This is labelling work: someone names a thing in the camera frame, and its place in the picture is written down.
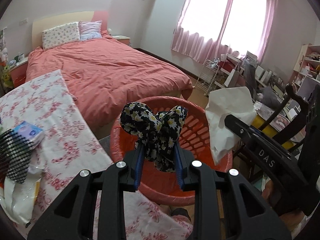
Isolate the blue tissue pack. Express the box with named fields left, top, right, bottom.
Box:
left=13, top=121, right=44, bottom=149

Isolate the pink nightstand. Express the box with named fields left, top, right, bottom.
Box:
left=10, top=57, right=28, bottom=88
left=111, top=35, right=131, bottom=46

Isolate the cluttered white desk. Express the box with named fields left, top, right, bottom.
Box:
left=220, top=51, right=291, bottom=100

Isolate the floral pink white tablecloth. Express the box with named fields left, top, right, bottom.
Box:
left=1, top=70, right=193, bottom=239

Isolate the black white checkered mesh bag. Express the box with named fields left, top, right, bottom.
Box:
left=1, top=129, right=34, bottom=184

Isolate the red plastic laundry basket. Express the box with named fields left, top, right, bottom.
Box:
left=110, top=96, right=233, bottom=206

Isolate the left pink nightstand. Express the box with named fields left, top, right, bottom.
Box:
left=10, top=57, right=28, bottom=88

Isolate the black yellow floral scrunchie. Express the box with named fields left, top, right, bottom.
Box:
left=120, top=102, right=188, bottom=173

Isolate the white plastic mailer bag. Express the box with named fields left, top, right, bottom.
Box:
left=1, top=165, right=43, bottom=226

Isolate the dark wooden chair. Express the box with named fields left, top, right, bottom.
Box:
left=252, top=84, right=309, bottom=152

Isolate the white wire rack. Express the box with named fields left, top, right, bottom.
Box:
left=194, top=58, right=220, bottom=96

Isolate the white tissue paper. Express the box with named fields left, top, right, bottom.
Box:
left=205, top=87, right=257, bottom=165

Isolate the pink window curtain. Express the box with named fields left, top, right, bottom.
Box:
left=171, top=0, right=278, bottom=63

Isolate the pink striped pillow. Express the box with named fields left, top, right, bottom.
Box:
left=79, top=20, right=102, bottom=41

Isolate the white bookshelf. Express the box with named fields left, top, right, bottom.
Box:
left=290, top=44, right=319, bottom=100

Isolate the right pink nightstand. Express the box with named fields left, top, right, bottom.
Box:
left=111, top=35, right=131, bottom=46

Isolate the plush toy hanging organizer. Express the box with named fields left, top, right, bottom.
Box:
left=1, top=29, right=14, bottom=91

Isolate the white floral pillow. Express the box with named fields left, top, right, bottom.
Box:
left=42, top=22, right=80, bottom=50

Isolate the beige pink headboard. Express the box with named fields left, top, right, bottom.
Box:
left=32, top=10, right=108, bottom=50

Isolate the bed with coral duvet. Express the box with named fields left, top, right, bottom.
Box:
left=26, top=34, right=193, bottom=132

